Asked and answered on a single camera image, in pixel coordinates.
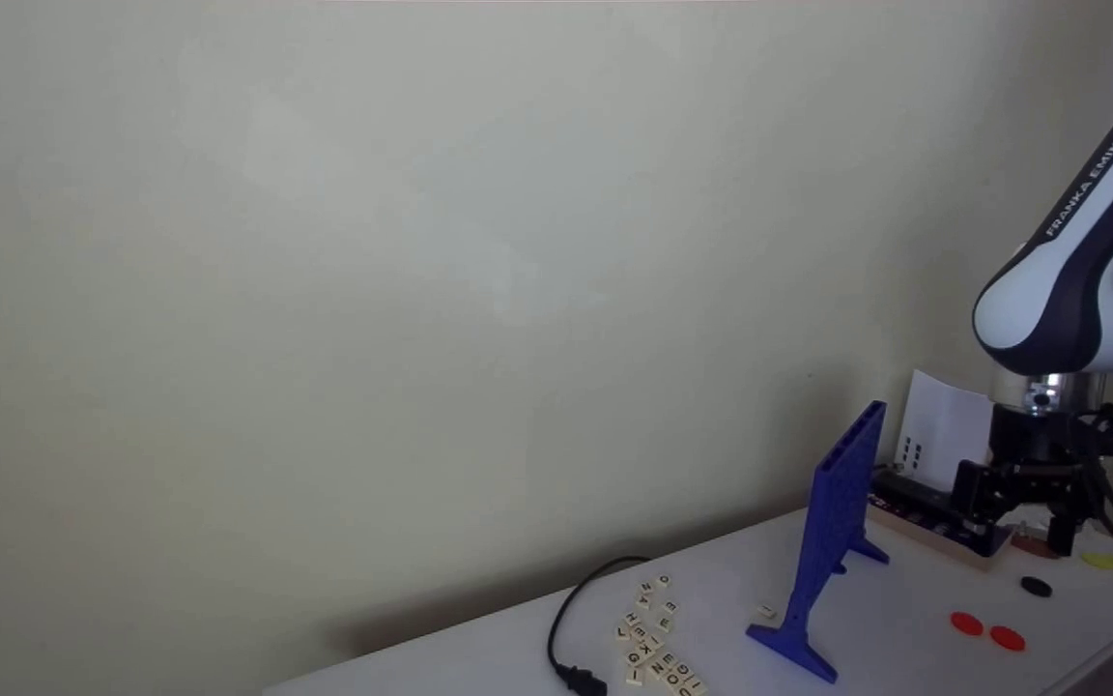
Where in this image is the black cable with plug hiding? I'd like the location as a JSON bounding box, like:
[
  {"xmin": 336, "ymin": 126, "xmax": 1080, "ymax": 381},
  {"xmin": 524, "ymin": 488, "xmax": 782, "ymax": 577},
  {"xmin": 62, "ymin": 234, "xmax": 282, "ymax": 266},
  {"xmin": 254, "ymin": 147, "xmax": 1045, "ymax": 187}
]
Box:
[{"xmin": 544, "ymin": 554, "xmax": 657, "ymax": 696}]

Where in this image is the white speaker box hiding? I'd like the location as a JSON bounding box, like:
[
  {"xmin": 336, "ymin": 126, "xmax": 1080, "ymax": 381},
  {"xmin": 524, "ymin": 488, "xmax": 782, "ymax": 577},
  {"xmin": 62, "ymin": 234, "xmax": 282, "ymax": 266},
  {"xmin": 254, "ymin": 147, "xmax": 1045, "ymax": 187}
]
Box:
[{"xmin": 894, "ymin": 366, "xmax": 1000, "ymax": 496}]

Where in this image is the blue connect four grid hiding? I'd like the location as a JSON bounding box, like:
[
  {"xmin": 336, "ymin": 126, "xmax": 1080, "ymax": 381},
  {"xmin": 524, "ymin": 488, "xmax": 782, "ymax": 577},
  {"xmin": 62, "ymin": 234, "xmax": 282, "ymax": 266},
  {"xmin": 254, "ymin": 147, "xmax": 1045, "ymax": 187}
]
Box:
[{"xmin": 747, "ymin": 399, "xmax": 898, "ymax": 687}]

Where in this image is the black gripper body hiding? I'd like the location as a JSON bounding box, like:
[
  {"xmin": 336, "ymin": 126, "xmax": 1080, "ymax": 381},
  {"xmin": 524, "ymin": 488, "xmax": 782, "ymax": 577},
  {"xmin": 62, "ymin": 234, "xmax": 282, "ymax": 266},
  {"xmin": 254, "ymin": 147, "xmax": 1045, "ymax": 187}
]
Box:
[{"xmin": 956, "ymin": 410, "xmax": 1109, "ymax": 514}]

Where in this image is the black remote control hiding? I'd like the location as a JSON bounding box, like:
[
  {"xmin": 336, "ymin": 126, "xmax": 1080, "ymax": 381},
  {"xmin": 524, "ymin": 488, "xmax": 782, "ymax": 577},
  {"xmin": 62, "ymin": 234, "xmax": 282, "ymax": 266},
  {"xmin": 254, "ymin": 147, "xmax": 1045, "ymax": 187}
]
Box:
[{"xmin": 875, "ymin": 468, "xmax": 993, "ymax": 536}]

